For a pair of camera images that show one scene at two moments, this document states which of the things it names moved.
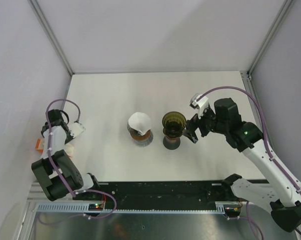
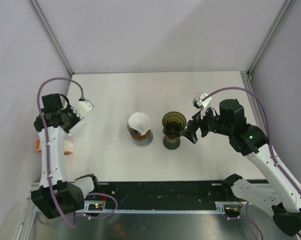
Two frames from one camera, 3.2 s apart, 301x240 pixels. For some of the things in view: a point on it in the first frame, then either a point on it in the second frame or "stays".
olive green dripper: [173, 123] stays
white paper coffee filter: [140, 121] stays
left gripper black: [70, 137] -> [76, 118]
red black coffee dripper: [171, 144] stays
